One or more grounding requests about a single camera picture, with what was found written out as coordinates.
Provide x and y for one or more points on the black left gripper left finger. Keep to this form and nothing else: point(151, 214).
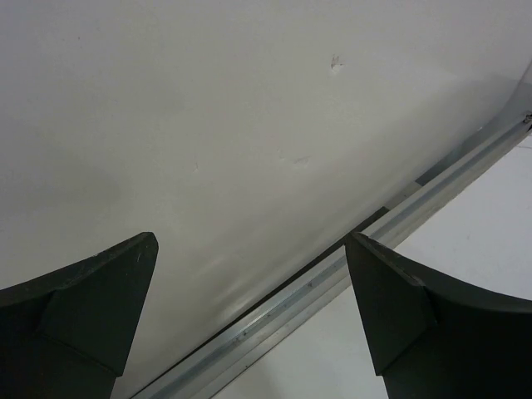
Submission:
point(68, 333)

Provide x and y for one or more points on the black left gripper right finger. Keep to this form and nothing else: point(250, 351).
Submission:
point(433, 336)

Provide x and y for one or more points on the aluminium table edge rail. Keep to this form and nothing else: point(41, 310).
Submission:
point(209, 369)

